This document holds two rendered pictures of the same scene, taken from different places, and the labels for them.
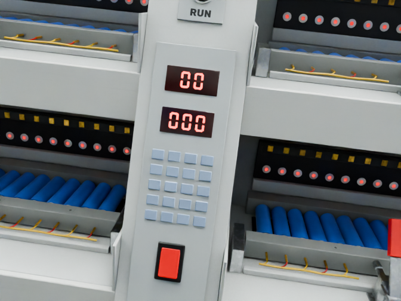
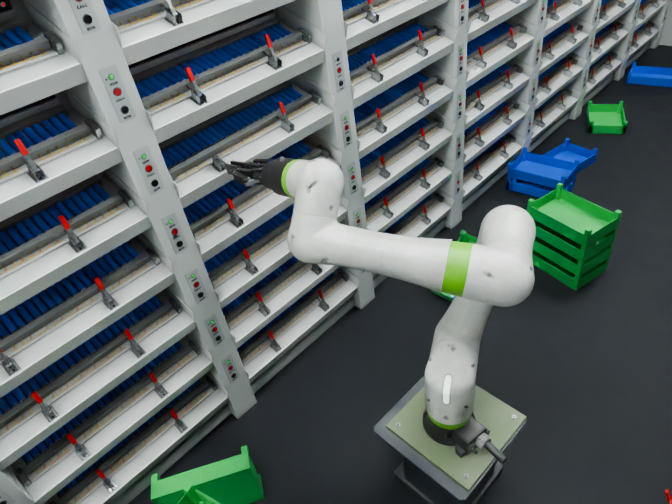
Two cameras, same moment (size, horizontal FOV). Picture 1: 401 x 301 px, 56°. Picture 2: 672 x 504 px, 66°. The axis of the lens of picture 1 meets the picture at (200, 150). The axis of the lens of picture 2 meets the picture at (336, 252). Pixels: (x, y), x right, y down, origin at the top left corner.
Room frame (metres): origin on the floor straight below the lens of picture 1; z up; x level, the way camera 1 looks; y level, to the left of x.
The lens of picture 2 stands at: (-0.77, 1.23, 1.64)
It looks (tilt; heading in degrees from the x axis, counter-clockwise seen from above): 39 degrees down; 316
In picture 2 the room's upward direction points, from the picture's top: 10 degrees counter-clockwise
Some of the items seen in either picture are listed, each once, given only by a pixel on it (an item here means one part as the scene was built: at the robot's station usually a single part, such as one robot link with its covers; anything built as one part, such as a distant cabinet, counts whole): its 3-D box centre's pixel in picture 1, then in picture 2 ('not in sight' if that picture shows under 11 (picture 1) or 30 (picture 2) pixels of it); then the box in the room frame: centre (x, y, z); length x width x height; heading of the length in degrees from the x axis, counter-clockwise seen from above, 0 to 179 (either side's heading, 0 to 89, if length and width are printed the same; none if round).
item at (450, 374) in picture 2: not in sight; (450, 385); (-0.34, 0.47, 0.45); 0.16 x 0.13 x 0.19; 113
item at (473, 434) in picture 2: not in sight; (463, 429); (-0.40, 0.50, 0.32); 0.26 x 0.15 x 0.06; 166
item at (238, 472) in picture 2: not in sight; (209, 487); (0.20, 1.01, 0.10); 0.30 x 0.08 x 0.20; 55
